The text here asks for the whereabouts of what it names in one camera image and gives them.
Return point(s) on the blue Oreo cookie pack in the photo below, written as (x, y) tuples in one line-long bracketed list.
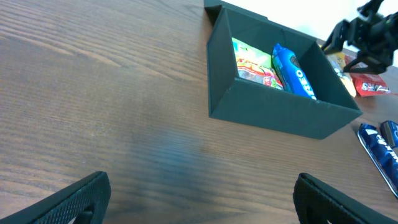
[(290, 73)]

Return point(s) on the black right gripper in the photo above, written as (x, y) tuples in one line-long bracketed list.
[(374, 35)]

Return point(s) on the blue Dairy Milk chocolate bar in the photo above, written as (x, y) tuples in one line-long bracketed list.
[(382, 155)]

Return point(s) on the green gummy candy bag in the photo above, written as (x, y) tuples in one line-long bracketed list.
[(255, 65)]

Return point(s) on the dark green box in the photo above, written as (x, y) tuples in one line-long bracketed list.
[(238, 100)]

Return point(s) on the yellow candy bag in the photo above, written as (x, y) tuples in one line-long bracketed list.
[(338, 63)]

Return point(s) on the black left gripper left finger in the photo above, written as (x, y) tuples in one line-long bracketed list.
[(85, 201)]

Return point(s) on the blue Eclipse mints box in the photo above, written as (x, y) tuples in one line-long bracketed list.
[(389, 133)]

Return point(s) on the red Hacks candy bag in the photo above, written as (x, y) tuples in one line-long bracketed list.
[(363, 84)]

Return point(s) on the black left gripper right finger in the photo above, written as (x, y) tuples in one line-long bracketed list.
[(317, 202)]

